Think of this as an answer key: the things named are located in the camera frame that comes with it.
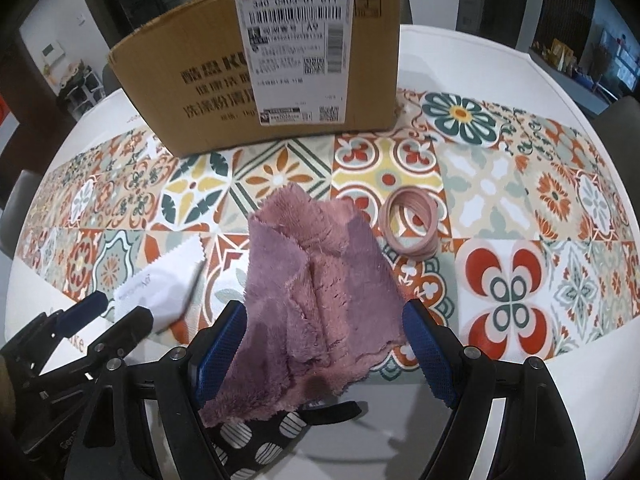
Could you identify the white patterned tablecloth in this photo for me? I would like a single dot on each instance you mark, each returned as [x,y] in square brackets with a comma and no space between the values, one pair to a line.
[500,185]

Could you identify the black patterned pouch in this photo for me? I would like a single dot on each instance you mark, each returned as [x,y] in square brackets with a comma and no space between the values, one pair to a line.
[250,440]

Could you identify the pink tape roll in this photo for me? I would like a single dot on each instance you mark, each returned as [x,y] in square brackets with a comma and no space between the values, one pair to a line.
[392,241]

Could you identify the white low sideboard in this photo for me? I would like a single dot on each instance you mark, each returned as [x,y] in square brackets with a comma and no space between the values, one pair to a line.
[575,82]

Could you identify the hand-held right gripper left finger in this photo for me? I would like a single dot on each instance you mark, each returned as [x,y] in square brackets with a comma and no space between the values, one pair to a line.
[220,355]

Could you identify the white wiping cloth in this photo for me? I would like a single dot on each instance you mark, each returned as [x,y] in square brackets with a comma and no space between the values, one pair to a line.
[160,285]

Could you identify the grey dining chair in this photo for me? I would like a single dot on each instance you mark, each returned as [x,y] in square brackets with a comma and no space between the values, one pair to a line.
[406,5]
[617,120]
[20,215]
[110,77]

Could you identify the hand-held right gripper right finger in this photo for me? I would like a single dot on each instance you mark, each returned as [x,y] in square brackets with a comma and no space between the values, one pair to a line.
[430,355]

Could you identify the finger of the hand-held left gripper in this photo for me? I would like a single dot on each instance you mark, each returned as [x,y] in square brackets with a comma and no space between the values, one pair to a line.
[80,310]
[125,327]

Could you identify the purple fluffy towel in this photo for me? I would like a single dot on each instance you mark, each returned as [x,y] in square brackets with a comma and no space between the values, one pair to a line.
[310,285]

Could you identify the brown cardboard box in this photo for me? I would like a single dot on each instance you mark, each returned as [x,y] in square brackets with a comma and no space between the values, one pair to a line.
[200,85]

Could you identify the shoe rack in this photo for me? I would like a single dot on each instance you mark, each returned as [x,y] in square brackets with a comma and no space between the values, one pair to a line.
[80,95]

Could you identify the dark slatted wall panel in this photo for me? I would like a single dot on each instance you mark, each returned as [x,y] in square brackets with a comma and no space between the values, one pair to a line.
[567,5]

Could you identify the white intercom panel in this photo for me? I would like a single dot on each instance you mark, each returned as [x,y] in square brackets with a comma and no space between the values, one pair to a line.
[53,52]

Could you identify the dark wooden door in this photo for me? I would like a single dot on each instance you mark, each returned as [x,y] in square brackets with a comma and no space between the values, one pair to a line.
[12,90]

